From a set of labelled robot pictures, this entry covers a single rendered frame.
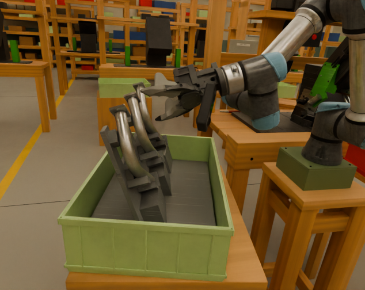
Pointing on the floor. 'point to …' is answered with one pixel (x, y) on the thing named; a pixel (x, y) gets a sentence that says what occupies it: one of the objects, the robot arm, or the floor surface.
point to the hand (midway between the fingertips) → (148, 109)
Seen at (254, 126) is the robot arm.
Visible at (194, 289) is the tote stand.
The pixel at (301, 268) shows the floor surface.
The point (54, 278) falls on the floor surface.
